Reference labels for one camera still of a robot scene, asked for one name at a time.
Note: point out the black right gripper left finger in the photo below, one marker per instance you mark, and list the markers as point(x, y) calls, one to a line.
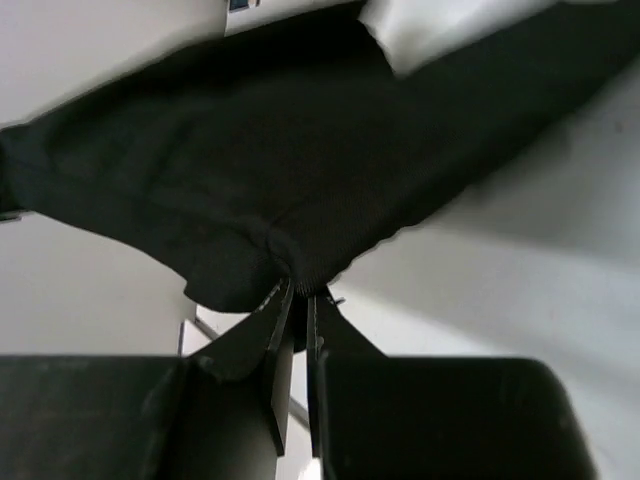
point(220, 413)

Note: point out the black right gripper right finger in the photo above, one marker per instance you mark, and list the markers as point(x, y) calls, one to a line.
point(375, 416)

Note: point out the black skirt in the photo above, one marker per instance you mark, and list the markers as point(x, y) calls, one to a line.
point(288, 150)

